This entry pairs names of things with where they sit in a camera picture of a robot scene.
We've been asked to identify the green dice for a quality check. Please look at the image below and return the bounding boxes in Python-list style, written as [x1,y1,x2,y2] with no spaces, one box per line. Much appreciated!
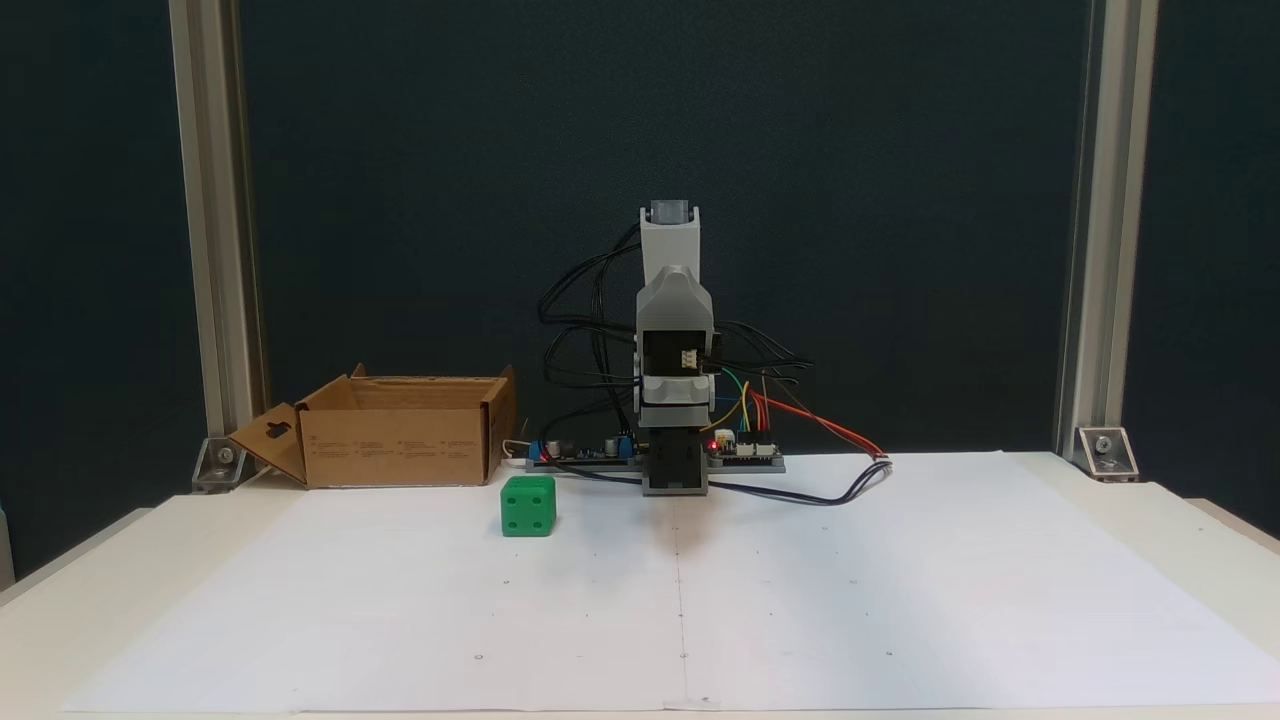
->
[500,475,558,539]

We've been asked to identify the blue circuit board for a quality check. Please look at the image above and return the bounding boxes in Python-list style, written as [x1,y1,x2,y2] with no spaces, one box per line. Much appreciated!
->
[525,433,643,473]

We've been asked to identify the large white paper sheet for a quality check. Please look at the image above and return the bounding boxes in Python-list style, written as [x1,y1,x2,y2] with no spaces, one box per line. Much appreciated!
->
[62,452,1280,713]

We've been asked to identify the open cardboard box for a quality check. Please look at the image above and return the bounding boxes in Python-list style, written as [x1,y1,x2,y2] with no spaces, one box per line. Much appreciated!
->
[228,364,518,490]

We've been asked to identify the yellow jumper wire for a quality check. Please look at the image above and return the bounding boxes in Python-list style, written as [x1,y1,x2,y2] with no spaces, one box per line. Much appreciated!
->
[703,380,752,433]

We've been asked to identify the circuit board with jumper wires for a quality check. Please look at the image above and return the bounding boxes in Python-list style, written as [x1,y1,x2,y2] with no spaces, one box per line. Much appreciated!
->
[706,428,787,474]

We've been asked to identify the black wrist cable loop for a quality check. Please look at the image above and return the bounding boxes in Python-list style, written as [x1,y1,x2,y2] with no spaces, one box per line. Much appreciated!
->
[712,320,815,387]

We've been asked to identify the orange red wire bundle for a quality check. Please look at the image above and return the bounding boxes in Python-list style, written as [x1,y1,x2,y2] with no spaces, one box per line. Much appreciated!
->
[748,372,889,463]

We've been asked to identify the long black table cable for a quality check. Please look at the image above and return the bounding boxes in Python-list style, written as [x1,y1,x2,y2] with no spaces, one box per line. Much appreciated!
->
[548,458,894,508]

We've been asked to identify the metal corner bracket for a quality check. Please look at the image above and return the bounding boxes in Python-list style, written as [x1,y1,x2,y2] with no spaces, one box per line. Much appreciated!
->
[192,436,251,493]
[1075,426,1141,483]

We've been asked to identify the aluminium frame post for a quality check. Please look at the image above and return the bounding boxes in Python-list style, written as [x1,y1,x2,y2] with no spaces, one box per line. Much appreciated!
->
[1052,0,1161,456]
[168,0,269,441]

